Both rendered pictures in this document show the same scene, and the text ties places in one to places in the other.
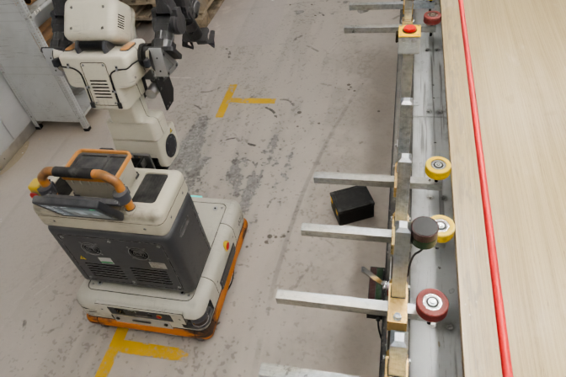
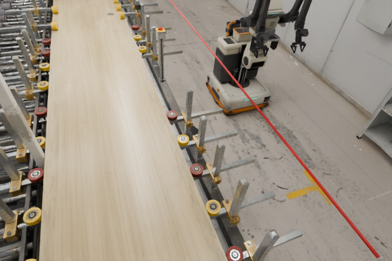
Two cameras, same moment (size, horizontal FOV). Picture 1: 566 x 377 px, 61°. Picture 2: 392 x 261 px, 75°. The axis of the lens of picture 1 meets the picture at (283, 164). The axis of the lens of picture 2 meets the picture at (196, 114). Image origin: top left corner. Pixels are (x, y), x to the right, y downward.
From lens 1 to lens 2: 351 cm
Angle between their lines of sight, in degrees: 85
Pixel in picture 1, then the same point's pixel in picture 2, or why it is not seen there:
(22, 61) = not seen: outside the picture
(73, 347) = not seen: hidden behind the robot
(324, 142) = (228, 173)
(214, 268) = (214, 81)
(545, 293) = (111, 31)
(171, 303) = not seen: hidden behind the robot
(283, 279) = (198, 108)
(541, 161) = (110, 54)
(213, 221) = (228, 91)
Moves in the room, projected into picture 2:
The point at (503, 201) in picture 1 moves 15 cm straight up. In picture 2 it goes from (121, 43) to (119, 29)
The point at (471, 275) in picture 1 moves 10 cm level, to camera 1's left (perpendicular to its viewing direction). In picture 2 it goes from (128, 31) to (136, 29)
